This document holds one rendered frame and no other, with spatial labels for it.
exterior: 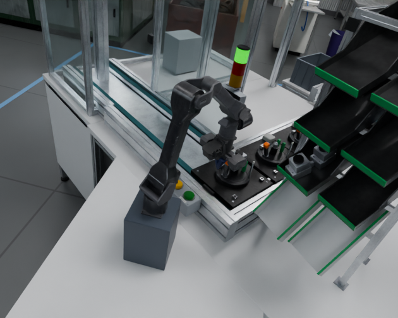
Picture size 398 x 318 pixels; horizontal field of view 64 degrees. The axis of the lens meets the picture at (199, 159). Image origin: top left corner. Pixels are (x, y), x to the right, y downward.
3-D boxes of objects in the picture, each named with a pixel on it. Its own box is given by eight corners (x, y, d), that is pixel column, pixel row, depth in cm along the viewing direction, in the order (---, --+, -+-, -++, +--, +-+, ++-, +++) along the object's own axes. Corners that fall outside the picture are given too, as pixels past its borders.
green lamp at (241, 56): (241, 64, 119) (243, 51, 116) (231, 59, 122) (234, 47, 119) (249, 62, 122) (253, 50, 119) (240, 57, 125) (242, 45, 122)
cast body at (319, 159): (319, 170, 97) (321, 156, 92) (309, 161, 100) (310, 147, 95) (340, 156, 99) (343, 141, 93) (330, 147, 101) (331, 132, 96)
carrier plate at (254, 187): (231, 211, 117) (232, 206, 116) (189, 173, 130) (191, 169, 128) (271, 186, 131) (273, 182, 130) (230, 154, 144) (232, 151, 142)
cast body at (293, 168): (292, 181, 97) (292, 168, 92) (285, 171, 100) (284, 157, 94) (317, 170, 97) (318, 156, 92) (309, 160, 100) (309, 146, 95)
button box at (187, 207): (185, 217, 118) (187, 206, 114) (152, 183, 129) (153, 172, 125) (199, 209, 122) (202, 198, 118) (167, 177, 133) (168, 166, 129)
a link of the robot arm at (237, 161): (215, 118, 115) (202, 122, 111) (253, 145, 105) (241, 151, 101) (210, 137, 120) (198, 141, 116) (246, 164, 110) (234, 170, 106)
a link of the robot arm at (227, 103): (193, 106, 78) (217, 69, 77) (170, 92, 82) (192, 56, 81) (233, 137, 104) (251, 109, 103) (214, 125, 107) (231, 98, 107)
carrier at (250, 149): (274, 185, 132) (283, 161, 124) (233, 154, 145) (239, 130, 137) (306, 166, 146) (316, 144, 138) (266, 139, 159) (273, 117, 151)
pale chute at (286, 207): (282, 242, 104) (277, 240, 101) (256, 214, 112) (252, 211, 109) (346, 182, 102) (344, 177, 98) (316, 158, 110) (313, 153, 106)
